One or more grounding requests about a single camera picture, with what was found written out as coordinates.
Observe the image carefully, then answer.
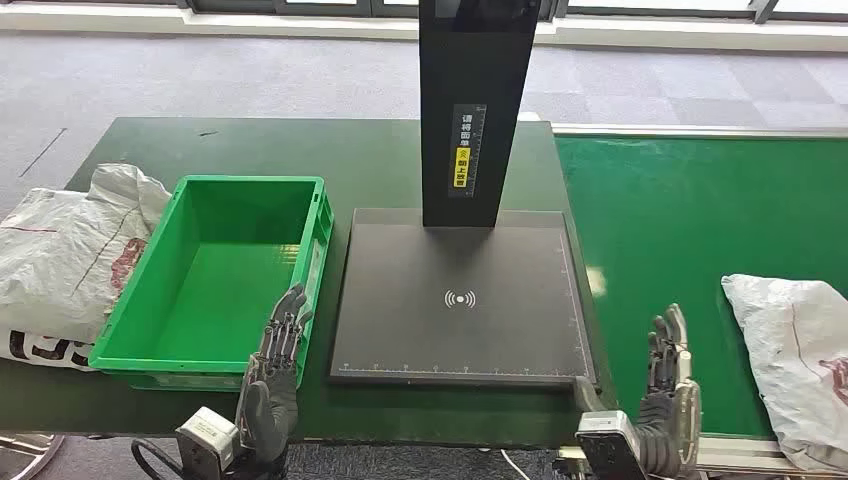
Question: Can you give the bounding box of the chrome round base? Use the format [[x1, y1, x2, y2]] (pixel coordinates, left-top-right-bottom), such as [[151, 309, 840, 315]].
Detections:
[[0, 433, 66, 480]]

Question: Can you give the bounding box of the large white woven sack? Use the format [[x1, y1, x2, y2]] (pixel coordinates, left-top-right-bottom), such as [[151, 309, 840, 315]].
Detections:
[[0, 163, 174, 372]]

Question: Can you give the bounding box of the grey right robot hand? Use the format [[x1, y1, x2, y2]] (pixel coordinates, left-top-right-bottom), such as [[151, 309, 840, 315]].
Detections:
[[573, 303, 704, 435]]

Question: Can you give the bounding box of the black inbound scanner machine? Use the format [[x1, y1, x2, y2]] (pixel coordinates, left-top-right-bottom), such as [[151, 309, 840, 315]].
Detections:
[[329, 0, 598, 389]]

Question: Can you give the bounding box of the black yellow column label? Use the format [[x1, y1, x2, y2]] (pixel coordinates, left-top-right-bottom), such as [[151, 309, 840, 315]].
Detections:
[[448, 103, 488, 199]]

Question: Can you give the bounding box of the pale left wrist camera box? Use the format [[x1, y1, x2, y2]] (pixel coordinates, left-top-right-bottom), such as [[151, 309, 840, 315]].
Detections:
[[175, 405, 240, 480]]

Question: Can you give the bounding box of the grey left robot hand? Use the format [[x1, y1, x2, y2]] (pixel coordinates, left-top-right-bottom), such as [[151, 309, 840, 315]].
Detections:
[[233, 283, 315, 466]]

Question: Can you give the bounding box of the grey-white parcel bag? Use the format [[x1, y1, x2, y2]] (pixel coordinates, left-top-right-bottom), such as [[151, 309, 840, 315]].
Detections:
[[720, 273, 848, 473]]

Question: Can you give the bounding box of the clear crate side label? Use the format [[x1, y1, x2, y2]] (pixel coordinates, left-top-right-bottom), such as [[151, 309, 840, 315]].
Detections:
[[303, 243, 327, 319]]

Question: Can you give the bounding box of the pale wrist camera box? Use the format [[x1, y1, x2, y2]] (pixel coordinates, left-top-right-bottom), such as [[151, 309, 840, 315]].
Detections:
[[175, 405, 240, 480], [574, 410, 649, 480]]

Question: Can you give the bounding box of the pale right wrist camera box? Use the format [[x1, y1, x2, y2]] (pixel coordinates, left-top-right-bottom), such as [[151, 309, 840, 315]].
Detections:
[[574, 410, 649, 480]]

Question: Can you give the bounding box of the green conveyor belt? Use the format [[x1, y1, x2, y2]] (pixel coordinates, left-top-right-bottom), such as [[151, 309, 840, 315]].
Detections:
[[551, 123, 848, 480]]

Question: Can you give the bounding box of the black window frame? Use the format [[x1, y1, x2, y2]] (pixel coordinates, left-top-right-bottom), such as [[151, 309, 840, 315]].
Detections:
[[175, 0, 848, 24]]

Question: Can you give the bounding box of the green plastic crate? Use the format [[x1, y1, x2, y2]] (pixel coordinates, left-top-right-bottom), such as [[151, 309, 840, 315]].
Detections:
[[87, 174, 335, 392]]

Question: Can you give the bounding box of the thin white cable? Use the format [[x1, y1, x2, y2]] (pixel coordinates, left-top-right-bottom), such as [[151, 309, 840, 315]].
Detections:
[[500, 450, 531, 480]]

